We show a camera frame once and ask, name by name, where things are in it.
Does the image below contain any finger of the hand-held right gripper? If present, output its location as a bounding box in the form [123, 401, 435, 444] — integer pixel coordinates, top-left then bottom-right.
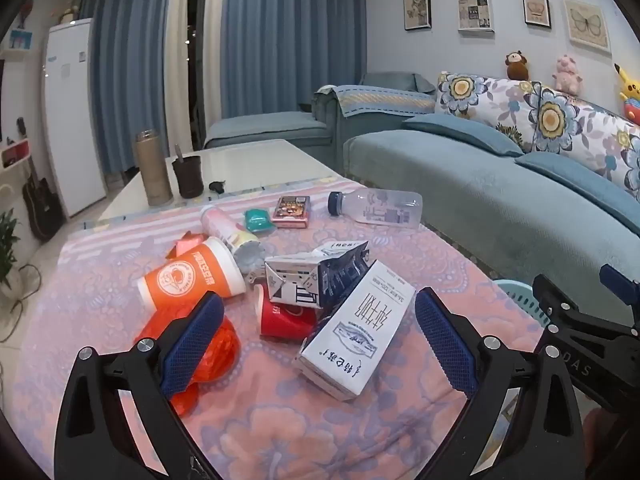
[532, 274, 640, 343]
[600, 264, 640, 328]

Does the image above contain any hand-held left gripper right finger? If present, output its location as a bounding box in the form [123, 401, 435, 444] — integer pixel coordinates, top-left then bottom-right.
[415, 287, 586, 480]

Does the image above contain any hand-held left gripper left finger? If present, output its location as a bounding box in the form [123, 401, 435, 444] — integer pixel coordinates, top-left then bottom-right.
[54, 291, 226, 480]

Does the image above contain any pink-red plastic packet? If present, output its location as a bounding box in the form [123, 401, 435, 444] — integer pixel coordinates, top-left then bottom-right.
[134, 305, 240, 417]

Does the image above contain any light blue plastic bin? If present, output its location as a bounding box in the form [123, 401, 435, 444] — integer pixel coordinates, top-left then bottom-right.
[497, 279, 552, 333]

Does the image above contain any orange paper cup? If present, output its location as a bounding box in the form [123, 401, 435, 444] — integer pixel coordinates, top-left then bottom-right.
[137, 236, 247, 313]

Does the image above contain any white milk carton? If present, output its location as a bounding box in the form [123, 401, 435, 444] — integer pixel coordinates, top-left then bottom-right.
[295, 260, 417, 402]

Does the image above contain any red paper cup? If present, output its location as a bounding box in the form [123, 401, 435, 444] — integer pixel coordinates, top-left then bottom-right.
[256, 282, 322, 339]

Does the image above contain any clear plastic water bottle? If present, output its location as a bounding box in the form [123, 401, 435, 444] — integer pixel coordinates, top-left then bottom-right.
[327, 189, 424, 230]

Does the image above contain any small printed card box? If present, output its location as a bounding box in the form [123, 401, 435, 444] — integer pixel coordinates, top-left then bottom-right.
[271, 196, 312, 230]

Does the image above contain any orange packet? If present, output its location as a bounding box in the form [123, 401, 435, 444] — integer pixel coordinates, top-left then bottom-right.
[174, 231, 209, 257]

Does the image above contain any blue cushion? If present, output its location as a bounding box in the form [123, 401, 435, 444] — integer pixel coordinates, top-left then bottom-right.
[515, 152, 640, 237]
[402, 114, 524, 158]

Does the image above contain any pink floral tablecloth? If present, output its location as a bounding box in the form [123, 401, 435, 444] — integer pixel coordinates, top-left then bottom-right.
[0, 175, 508, 480]

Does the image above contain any pink white drink bottle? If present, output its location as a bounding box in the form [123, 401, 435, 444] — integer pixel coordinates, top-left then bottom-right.
[201, 205, 266, 274]

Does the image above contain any teal packet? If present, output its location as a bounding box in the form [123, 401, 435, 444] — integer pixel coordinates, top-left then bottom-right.
[244, 208, 276, 234]

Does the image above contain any teal sofa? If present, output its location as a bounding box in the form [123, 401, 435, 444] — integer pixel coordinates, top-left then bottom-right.
[205, 72, 640, 311]

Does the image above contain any dark brown cup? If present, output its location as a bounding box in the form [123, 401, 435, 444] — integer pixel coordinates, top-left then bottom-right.
[172, 144, 204, 200]

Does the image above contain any bronze thermos flask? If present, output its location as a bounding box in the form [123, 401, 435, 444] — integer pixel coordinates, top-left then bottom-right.
[135, 130, 174, 206]

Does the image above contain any yellow mouse plush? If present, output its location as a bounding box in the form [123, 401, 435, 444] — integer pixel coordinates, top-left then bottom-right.
[614, 63, 640, 122]

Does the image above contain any black guitar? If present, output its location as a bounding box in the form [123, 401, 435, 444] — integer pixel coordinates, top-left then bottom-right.
[22, 157, 65, 242]

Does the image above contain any floral sofa cover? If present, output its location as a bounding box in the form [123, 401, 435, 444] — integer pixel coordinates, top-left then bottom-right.
[435, 72, 640, 202]

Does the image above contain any green potted plant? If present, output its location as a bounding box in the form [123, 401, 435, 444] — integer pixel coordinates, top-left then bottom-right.
[0, 208, 27, 306]

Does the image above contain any pink pig plush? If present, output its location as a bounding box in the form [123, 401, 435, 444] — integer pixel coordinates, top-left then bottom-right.
[552, 55, 584, 96]

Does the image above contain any brown monkey plush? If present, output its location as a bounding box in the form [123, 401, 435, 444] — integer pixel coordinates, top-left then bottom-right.
[504, 50, 530, 81]

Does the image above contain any striped armrest cover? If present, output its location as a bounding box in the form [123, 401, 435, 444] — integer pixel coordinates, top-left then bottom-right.
[315, 85, 437, 118]

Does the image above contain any butterfly framed picture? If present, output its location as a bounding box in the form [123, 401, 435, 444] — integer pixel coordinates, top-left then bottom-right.
[564, 0, 612, 54]

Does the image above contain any white refrigerator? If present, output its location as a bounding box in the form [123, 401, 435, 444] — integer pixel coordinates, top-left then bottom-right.
[42, 18, 107, 219]

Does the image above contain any square black framed picture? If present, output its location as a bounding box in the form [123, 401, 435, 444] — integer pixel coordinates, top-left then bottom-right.
[522, 0, 552, 29]

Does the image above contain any blue curtain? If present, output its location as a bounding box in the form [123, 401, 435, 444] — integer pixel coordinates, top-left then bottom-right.
[220, 0, 369, 122]
[75, 0, 176, 177]

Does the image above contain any white framed collage picture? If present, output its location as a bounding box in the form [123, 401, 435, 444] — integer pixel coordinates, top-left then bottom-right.
[457, 0, 496, 36]

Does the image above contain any tall black framed picture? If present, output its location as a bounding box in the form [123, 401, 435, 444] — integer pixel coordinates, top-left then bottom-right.
[403, 0, 432, 31]

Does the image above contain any white red wall shelf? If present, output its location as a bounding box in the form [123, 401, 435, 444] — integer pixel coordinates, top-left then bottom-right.
[0, 137, 34, 172]

